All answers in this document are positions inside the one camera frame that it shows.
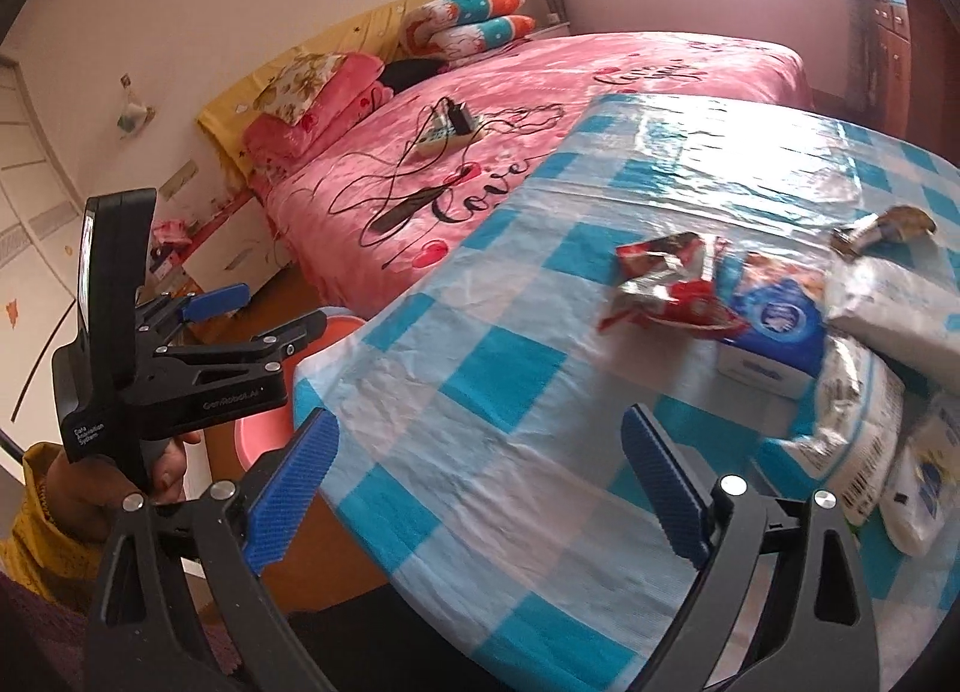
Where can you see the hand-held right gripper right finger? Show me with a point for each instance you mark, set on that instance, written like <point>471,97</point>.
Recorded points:
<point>667,482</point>

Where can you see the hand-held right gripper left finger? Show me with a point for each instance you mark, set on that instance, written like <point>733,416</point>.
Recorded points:
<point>292,489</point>

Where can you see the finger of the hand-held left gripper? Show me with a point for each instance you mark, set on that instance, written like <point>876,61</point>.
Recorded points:
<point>289,336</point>
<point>219,302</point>

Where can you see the white and blue tissue pack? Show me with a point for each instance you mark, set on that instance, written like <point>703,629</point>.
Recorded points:
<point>776,321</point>

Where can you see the white barcode bag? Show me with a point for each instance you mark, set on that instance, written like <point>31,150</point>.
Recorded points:
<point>855,422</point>

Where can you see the red snack wrapper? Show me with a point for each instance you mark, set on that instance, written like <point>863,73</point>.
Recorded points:
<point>667,279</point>

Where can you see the small white packet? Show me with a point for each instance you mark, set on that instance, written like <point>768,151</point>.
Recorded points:
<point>926,482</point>

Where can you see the large pale grey packaging bag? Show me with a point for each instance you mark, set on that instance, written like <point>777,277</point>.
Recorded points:
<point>900,317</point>

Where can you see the brown and gold wrapper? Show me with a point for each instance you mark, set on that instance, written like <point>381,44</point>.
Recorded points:
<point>892,223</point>

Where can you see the person's left hand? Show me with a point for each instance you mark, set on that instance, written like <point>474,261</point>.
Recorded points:
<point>169,471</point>

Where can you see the white bedside cabinet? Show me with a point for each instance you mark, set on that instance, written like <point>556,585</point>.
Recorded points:
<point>225,257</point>

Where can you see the pink items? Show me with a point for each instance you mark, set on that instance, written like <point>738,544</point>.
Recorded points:
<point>171,233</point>

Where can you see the blue checked tablecloth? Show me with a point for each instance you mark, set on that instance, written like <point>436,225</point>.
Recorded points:
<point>540,392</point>

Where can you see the long black device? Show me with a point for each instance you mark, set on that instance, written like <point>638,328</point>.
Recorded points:
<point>409,210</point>

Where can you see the yellow wooden headboard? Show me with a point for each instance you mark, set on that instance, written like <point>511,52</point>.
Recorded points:
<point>225,114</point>

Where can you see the pink folded blanket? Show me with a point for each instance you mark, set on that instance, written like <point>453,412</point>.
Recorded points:
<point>330,110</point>

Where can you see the floral pillow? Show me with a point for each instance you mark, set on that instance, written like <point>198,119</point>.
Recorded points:
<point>300,88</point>

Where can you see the white power strip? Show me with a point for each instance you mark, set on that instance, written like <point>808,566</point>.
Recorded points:
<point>442,140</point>

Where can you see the black charger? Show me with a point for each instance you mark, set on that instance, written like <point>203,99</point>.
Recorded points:
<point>463,116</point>

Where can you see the dark purple clothing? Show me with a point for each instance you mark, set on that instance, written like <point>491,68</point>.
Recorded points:
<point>45,647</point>

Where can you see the black cloth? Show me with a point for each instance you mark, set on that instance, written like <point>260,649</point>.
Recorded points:
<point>416,73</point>

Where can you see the colourful rolled pillow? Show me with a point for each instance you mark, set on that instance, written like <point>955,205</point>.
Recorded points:
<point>469,5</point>
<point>487,35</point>

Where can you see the pink printed bedspread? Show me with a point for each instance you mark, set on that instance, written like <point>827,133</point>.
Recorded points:
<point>570,73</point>

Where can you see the brown wooden cabinet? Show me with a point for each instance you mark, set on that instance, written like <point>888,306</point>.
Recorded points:
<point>922,69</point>

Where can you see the wall sticker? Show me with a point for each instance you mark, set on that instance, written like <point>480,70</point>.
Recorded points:
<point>135,110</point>

